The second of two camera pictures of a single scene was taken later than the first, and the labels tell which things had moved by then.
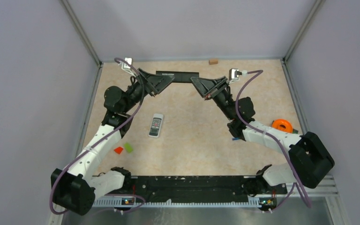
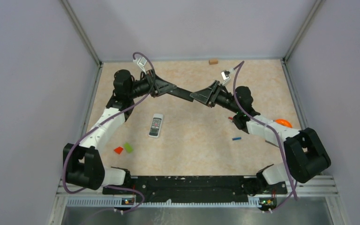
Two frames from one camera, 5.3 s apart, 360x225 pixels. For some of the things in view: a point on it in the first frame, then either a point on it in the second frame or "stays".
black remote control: (179, 76) → (169, 88)
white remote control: (155, 125) stays
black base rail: (198, 189) stays
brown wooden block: (213, 62) stays
